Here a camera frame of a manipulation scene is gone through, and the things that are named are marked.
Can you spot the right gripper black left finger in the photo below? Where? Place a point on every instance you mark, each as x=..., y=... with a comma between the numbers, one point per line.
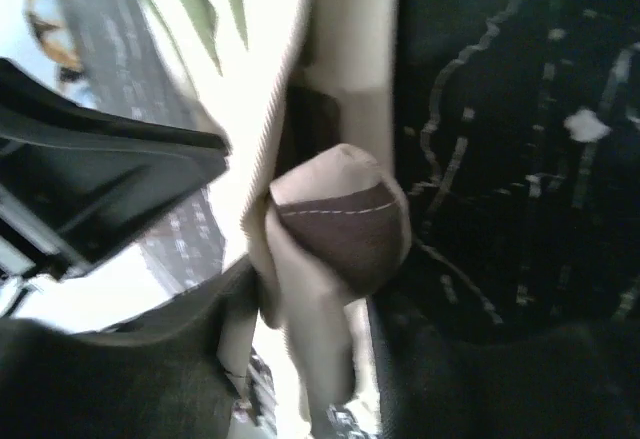
x=160, y=378

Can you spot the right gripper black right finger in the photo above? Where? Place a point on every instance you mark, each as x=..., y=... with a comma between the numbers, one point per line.
x=576, y=381

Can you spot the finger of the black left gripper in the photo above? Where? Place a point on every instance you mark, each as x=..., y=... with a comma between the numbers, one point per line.
x=79, y=185

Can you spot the glove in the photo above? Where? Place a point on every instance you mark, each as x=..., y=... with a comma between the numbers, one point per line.
x=303, y=90

